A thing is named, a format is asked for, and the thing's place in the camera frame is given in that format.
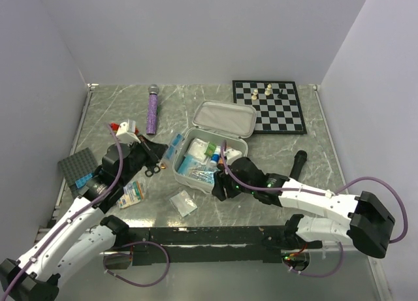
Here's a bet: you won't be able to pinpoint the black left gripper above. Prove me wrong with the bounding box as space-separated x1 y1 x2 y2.
119 133 169 185

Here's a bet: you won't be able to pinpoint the white blue pill bottle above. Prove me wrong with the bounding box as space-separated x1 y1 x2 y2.
210 152 220 165

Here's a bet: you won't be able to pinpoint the small black scissors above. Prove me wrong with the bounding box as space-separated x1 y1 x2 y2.
145 165 161 178

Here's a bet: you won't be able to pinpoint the small green medicine box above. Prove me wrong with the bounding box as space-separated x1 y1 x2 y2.
204 142 217 157

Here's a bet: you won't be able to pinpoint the blue white pouch bag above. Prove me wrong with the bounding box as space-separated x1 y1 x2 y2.
177 155 215 185

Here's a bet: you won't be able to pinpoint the bandage box plastic bag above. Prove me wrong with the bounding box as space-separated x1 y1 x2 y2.
117 178 146 209

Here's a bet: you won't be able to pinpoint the large gauze plastic bag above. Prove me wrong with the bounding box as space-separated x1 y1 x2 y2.
187 138 209 163

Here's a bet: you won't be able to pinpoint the blue packets plastic bag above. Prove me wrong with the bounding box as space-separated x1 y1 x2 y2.
161 133 184 168

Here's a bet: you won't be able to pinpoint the white medicine kit case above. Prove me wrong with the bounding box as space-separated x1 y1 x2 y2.
171 101 257 194

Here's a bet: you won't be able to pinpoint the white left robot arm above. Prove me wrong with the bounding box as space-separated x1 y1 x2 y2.
1 138 168 300

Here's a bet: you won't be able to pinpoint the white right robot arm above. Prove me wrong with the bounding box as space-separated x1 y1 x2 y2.
212 150 395 259

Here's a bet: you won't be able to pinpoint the purple glitter microphone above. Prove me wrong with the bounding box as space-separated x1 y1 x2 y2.
146 84 159 135

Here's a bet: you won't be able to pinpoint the small gauze zip bag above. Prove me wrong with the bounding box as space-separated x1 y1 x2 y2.
169 190 197 217

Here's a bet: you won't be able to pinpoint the grey brick baseplate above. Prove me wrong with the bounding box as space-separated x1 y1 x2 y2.
58 148 98 198

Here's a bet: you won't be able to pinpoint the blue toy brick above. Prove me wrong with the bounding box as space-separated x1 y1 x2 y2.
75 173 93 189

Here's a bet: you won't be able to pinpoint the black marker orange cap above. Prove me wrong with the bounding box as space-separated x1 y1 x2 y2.
289 150 308 180

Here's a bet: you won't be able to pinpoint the white chess piece small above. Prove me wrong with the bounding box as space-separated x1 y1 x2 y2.
251 89 259 101

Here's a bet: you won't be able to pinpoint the black white chessboard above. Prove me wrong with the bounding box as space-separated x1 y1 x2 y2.
233 80 307 135

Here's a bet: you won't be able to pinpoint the white chess piece tall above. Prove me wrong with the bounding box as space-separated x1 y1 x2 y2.
265 84 272 96

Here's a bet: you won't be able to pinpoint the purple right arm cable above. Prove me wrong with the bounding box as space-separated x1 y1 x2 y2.
219 140 409 279

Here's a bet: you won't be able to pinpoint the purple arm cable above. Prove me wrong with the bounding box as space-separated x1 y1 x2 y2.
0 123 170 292
219 140 409 279

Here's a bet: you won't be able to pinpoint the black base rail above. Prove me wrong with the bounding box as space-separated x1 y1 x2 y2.
89 225 324 266

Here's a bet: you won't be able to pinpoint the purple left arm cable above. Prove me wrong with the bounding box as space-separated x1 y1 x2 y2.
0 123 170 292

